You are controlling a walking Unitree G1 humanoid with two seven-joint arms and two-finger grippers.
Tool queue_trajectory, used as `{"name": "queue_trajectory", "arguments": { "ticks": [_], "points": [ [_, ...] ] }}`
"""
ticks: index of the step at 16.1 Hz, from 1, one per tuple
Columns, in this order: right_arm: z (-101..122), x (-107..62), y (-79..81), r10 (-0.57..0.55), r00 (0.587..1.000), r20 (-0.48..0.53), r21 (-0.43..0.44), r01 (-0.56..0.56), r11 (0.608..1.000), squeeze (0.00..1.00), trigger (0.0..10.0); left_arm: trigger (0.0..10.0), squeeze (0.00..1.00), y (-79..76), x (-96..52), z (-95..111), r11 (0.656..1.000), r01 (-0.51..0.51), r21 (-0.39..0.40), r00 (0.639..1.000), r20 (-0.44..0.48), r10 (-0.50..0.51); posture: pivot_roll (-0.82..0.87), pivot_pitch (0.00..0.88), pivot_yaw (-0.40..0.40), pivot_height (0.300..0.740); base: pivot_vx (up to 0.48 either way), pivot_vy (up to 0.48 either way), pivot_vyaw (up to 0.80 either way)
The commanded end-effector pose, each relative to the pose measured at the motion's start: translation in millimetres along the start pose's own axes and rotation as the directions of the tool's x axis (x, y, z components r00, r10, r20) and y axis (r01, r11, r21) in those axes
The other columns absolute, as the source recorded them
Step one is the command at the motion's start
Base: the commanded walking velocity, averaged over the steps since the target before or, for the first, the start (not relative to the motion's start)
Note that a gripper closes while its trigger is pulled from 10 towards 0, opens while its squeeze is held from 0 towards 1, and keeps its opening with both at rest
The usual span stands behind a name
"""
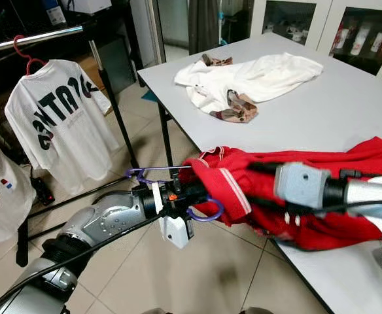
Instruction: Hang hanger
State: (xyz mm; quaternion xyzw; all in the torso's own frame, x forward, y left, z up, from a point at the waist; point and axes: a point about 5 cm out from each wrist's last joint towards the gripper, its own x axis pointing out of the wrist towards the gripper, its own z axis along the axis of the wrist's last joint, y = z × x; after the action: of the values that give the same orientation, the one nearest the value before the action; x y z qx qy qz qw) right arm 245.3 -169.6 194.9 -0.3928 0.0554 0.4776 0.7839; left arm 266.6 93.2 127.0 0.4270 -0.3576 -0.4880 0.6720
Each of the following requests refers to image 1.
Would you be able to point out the teal floor mat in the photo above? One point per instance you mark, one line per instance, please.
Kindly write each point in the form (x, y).
(150, 96)

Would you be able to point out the grey curtain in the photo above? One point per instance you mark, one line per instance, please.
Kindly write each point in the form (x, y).
(204, 26)

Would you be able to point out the red clothes hanger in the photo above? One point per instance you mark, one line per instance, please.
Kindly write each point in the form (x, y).
(29, 65)

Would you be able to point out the white glass-door cabinet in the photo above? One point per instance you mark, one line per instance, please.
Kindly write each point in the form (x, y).
(328, 10)

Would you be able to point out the black table leg frame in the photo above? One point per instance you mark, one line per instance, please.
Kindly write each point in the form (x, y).
(166, 131)

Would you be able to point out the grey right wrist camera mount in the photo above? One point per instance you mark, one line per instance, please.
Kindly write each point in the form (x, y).
(302, 185)

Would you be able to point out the white hoodie with plaid lining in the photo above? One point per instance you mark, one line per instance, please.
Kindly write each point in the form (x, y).
(269, 78)

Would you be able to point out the metal clothes rack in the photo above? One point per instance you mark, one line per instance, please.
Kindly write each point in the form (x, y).
(40, 38)

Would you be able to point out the white popsicle print T-shirt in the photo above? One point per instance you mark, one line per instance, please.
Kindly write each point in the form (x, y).
(1, 190)

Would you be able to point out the black power strip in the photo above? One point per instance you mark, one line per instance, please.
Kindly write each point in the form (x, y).
(42, 191)

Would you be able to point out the red white-striped sweater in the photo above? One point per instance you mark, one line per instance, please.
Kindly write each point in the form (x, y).
(361, 157)

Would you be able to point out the brown cardboard box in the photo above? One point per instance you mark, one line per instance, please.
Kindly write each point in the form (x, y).
(93, 75)

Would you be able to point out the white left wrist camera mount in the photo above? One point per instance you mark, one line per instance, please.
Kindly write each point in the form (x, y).
(174, 232)

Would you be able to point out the white black-lettered T-shirt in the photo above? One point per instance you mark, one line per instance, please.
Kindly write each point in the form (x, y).
(67, 144)

